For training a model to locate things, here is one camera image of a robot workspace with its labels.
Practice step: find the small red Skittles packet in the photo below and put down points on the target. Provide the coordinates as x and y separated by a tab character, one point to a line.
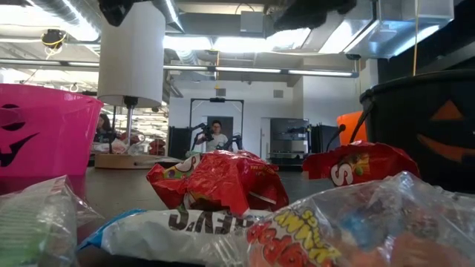
356	163
222	178

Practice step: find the black pumpkin bucket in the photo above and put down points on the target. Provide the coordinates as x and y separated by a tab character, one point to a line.
408	155

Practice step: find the clear green candy bag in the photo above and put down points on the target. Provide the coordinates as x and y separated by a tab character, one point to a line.
33	222

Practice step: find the white shade table lamp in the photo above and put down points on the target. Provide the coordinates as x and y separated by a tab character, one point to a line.
131	66

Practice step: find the long ceiling light bar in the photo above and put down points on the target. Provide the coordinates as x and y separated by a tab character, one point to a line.
319	73

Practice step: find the person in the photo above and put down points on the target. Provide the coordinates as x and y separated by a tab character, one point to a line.
104	128
216	139

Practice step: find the orange pumpkin bucket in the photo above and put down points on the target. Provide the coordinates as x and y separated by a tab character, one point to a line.
352	128

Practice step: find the black upright panel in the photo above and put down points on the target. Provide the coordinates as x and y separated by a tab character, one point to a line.
178	142
323	138

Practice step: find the grey workstation rack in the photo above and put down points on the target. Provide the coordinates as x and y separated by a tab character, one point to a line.
289	137

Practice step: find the clear plastic wrap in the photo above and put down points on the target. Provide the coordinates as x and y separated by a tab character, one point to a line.
135	146

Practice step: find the pink pumpkin bucket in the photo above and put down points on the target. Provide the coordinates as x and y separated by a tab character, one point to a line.
48	133

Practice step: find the clear Sour Patch bag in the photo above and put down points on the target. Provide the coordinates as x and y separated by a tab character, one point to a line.
352	230

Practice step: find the white blue Hershey's bar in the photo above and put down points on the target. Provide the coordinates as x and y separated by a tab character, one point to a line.
148	233

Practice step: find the silver rectangular air duct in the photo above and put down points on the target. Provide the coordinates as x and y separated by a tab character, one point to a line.
386	37

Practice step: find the grey wall vent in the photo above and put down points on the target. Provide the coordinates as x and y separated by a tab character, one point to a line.
278	93
220	92

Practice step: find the black gantry frame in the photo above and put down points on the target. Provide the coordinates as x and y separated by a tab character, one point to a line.
217	100

